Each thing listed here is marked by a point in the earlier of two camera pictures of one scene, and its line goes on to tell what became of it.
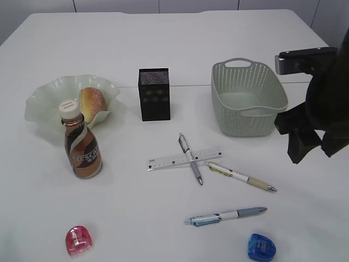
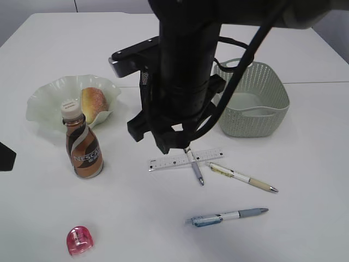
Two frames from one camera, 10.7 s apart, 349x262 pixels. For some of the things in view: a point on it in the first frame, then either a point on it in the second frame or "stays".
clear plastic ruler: [184, 158] stays
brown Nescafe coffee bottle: [83, 147] stays
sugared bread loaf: [92, 100] stays
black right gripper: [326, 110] to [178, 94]
